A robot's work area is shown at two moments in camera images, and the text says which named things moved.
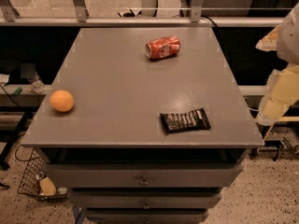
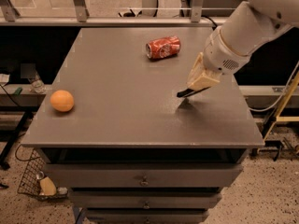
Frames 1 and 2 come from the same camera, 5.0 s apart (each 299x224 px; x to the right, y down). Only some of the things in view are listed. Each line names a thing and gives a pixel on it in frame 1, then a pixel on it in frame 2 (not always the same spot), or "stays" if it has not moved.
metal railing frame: [8, 18] stays
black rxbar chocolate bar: [181, 122] -> [188, 92]
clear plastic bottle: [37, 86] stays
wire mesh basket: [29, 184] stays
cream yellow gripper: [290, 37] -> [220, 57]
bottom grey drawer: [147, 217] stays
